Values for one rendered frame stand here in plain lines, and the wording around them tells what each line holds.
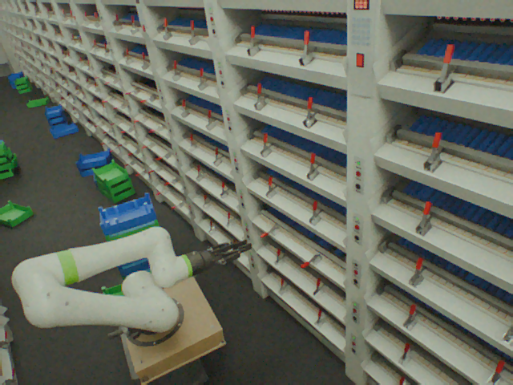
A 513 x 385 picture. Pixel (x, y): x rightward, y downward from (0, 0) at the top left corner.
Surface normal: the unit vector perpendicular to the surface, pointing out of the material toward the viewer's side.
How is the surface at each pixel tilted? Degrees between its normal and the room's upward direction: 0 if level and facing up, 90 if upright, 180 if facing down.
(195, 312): 2
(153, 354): 2
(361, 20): 90
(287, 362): 0
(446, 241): 21
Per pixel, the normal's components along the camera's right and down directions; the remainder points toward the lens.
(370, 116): -0.80, 0.40
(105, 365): -0.12, -0.83
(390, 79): -0.40, -0.63
